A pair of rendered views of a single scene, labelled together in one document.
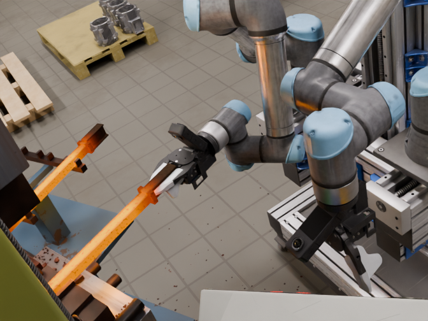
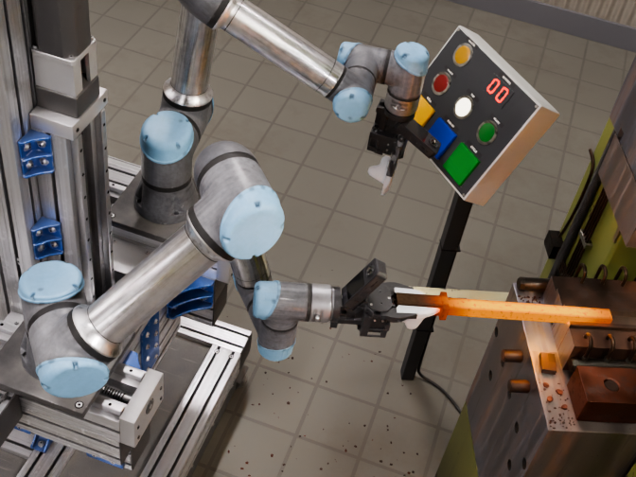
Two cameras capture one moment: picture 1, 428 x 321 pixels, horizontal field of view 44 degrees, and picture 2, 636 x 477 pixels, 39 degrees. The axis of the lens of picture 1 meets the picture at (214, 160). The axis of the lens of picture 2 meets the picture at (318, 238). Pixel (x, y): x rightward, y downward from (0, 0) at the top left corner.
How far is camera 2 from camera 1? 2.25 m
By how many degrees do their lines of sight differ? 93
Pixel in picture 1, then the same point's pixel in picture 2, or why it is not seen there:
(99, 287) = (533, 334)
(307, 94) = (371, 83)
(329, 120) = (413, 47)
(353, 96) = (368, 54)
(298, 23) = (58, 278)
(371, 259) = not seen: hidden behind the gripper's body
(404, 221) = not seen: hidden behind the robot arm
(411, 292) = (181, 374)
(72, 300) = (574, 297)
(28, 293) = not seen: outside the picture
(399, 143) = (169, 228)
